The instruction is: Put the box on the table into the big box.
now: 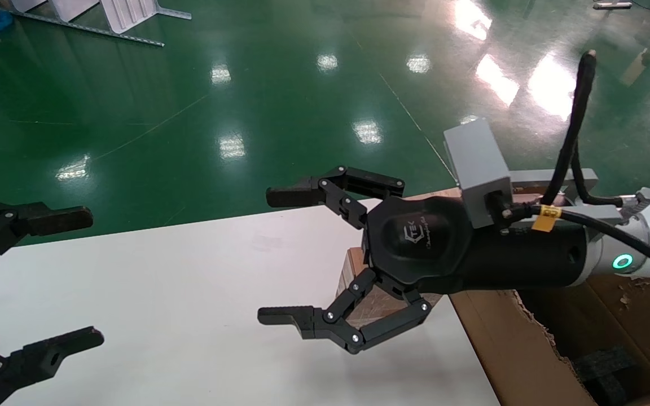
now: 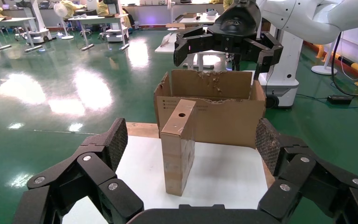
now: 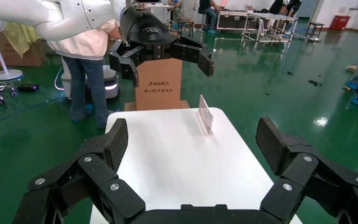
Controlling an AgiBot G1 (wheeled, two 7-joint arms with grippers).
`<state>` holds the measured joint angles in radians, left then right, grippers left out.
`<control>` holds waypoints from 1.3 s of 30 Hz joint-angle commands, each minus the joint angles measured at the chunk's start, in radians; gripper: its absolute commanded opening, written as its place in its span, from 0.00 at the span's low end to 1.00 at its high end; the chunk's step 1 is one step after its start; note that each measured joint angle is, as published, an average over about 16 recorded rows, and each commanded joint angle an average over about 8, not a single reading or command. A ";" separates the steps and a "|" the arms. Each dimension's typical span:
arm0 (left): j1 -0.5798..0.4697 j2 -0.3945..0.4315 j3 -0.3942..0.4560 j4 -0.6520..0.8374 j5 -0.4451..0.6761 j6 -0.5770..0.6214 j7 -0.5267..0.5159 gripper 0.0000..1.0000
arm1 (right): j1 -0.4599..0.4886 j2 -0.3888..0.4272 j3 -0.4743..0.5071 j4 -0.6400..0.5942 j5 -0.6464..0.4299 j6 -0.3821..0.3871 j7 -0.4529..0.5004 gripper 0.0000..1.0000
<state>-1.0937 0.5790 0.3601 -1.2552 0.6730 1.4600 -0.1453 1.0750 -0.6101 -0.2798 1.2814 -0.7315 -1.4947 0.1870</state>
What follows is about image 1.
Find yellow cable tag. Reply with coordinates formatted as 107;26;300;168
531;204;561;233

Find small copper brown box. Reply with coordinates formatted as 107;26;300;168
335;246;444;329

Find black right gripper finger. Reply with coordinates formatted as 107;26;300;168
257;266;433;355
266;165;405;230

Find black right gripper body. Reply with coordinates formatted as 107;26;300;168
362;196;603;295

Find large cardboard box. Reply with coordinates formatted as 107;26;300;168
450;273;650;406

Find black braided cable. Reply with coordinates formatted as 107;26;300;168
539;50;625;208

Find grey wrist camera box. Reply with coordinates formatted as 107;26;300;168
443;117;515;229

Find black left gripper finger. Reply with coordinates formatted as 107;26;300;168
0;326;104;406
0;199;94;280

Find smooth black cable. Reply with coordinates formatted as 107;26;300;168
486;192;650;283

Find white metal rack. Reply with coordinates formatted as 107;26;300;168
9;0;192;47

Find black foam block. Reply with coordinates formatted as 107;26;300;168
573;345;642;406

